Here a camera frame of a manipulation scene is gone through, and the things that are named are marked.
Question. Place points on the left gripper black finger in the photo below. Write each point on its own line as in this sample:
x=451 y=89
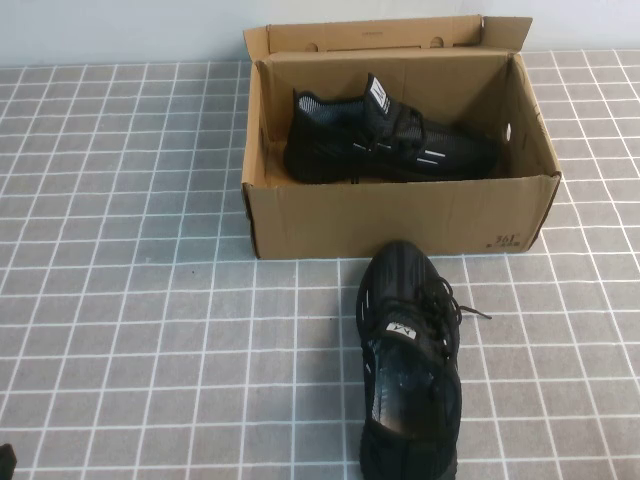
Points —
x=6 y=465

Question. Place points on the black knit lace-up sneaker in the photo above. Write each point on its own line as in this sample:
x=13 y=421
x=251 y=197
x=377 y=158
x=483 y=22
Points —
x=400 y=280

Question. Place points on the brown cardboard shoe box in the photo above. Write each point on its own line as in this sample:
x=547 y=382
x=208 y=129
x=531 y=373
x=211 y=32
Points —
x=380 y=220

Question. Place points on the grey white-grid tablecloth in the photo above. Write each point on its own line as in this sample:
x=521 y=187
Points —
x=150 y=350

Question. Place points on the black sneaker with upright tongue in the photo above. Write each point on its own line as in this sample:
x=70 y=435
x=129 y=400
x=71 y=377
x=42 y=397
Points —
x=325 y=150

